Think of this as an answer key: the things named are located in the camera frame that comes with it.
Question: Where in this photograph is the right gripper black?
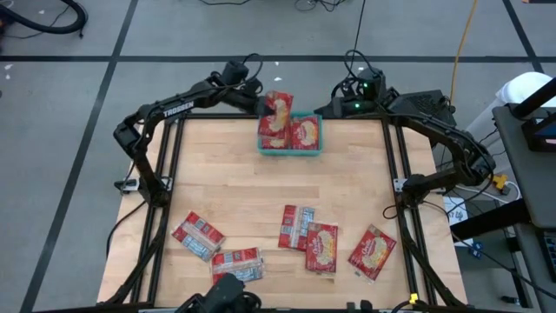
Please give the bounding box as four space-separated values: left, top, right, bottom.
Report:
314 98 355 119

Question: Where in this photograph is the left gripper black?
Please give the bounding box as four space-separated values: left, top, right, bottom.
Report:
238 77 276 117

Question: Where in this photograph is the red microwave popcorn bag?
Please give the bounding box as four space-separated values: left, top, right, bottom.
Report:
256 90 295 140
171 211 227 263
259 137 288 151
347 223 397 283
289 115 321 151
277 203 316 252
304 220 340 275
209 247 265 286

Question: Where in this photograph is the teal translucent plastic basket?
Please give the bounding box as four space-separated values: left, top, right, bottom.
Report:
256 111 324 157

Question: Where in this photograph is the white paper sheet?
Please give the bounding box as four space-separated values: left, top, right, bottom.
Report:
443 196 469 238

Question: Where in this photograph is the yellow power plug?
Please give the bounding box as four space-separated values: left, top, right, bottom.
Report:
493 173 510 195

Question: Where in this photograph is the white cylindrical bin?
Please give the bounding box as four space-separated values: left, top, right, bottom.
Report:
454 71 556 153

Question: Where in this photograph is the black support beam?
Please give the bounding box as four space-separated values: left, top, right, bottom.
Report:
449 197 533 243

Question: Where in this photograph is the black diagonal bar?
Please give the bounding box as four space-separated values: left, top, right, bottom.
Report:
511 77 556 119

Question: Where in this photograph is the black device with screen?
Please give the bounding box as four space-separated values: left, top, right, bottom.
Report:
520 116 556 153

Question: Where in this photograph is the grey side table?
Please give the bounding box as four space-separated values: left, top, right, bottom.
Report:
492 103 556 313

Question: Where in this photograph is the dark keyboard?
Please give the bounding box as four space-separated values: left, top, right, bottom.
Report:
541 230 556 282

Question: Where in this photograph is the black cable with loop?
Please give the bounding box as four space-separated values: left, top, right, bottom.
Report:
347 0 367 70

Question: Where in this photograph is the long yellow cable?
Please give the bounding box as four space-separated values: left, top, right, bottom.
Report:
446 0 480 153

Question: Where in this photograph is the thick black hose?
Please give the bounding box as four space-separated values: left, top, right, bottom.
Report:
0 0 89 36

